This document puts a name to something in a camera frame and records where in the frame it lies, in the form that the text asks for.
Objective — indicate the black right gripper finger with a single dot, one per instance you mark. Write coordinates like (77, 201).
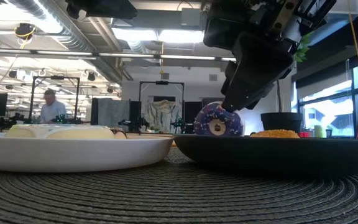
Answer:
(253, 71)
(228, 79)

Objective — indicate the small blue sprinkled donut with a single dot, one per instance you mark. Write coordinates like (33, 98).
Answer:
(204, 121)

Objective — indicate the small orange crumb donut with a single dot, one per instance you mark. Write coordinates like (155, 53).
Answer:
(275, 133)

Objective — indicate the large chocolate donut pink drizzle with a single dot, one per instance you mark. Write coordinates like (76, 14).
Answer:
(120, 133)

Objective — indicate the large white donut teal drizzle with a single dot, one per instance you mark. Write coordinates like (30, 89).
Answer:
(73, 133)

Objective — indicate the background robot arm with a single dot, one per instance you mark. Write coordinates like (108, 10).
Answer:
(182, 126)
(134, 124)

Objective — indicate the green leafy plant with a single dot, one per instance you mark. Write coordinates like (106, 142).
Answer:
(301, 49)

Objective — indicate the black plant pot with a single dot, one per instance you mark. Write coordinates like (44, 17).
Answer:
(281, 121)

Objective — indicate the bright ceiling light panel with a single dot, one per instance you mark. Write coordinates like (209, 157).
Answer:
(157, 35)

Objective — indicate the pale hanging cloth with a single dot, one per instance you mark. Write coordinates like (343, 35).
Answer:
(162, 115)

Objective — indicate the small red object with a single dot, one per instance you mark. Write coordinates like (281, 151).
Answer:
(304, 134)

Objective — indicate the dark framed window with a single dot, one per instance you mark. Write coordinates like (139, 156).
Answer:
(328, 115)

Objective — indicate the black round plate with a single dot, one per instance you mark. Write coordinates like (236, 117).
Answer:
(275, 155)

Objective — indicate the pale green cup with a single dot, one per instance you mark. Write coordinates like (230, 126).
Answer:
(318, 132)

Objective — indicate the grey partition panel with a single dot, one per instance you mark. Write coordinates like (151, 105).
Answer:
(112, 112)

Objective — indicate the person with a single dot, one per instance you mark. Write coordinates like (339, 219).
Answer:
(52, 110)

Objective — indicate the grey round woven placemat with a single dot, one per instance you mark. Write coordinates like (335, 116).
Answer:
(179, 199)

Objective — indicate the white round plate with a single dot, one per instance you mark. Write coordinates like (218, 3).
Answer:
(73, 154)

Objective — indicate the silver ceiling duct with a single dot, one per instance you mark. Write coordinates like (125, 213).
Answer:
(70, 34)

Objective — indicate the black background rig frame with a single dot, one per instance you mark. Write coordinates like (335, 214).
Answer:
(54, 77)
(162, 82)

